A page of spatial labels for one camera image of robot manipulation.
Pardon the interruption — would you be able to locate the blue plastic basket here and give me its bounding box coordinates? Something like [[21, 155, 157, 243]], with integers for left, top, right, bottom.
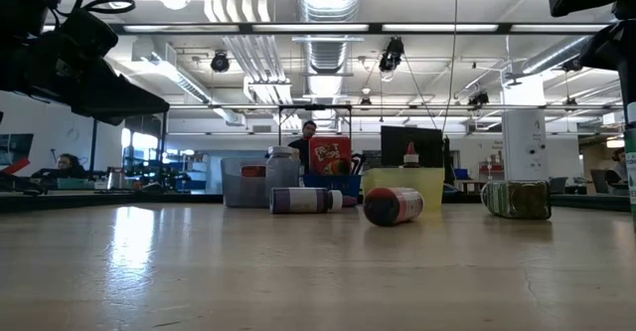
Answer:
[[301, 173, 363, 199]]

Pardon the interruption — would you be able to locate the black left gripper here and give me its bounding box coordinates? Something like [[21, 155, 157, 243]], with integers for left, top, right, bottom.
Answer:
[[0, 27, 171, 126]]

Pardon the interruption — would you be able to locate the white pillar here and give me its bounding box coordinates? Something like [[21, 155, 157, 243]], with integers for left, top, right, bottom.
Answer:
[[501, 75, 548, 183]]

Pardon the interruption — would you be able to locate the silver ceiling duct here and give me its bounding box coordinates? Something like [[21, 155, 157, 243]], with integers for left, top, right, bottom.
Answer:
[[295, 0, 364, 74]]

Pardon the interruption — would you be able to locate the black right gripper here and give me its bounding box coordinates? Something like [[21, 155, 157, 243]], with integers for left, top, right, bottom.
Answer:
[[578, 20, 636, 123]]

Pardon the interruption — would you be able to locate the yellow plastic bin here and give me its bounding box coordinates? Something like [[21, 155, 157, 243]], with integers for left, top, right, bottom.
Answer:
[[361, 166, 446, 211]]

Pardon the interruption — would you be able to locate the small shelf with red bins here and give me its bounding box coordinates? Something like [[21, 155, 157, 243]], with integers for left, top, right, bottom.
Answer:
[[479, 160, 503, 193]]

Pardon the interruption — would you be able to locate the red cereal box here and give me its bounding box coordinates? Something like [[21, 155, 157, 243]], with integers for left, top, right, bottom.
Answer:
[[309, 135, 353, 176]]

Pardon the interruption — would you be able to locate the green-lidded jar with white label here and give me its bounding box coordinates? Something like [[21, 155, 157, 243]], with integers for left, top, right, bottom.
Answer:
[[623, 100, 636, 229]]

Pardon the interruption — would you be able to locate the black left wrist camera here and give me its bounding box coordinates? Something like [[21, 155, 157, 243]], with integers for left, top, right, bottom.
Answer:
[[59, 7, 119, 59]]

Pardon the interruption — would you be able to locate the grey plastic bin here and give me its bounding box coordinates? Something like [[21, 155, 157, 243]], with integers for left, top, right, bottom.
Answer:
[[221, 157, 279, 209]]

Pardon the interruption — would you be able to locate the black overhead gantry bar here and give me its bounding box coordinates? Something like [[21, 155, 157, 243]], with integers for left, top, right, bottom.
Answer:
[[42, 21, 612, 37]]

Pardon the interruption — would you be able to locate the purple bottle with white label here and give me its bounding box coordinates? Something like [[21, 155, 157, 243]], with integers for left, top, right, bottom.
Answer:
[[269, 186, 359, 216]]

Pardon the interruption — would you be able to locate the white-lidded spice jar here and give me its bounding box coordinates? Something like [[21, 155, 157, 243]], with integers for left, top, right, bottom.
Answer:
[[265, 145, 302, 191]]

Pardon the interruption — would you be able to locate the black background rig frame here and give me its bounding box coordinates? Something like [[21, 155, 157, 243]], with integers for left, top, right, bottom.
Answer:
[[86, 102, 170, 178]]

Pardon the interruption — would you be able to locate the black overhead camera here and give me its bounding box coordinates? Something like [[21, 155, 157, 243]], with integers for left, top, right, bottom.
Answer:
[[378, 36, 406, 82]]

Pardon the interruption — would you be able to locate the black monitor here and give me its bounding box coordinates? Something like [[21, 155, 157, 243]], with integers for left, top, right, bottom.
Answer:
[[381, 125, 445, 169]]

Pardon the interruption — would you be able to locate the person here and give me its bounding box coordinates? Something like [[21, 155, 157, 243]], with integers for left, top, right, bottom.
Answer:
[[287, 119, 319, 173], [54, 152, 85, 179], [603, 146, 630, 187]]

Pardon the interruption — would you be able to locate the green spice bottle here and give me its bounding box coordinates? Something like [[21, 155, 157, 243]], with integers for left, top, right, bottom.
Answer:
[[480, 179, 553, 222]]

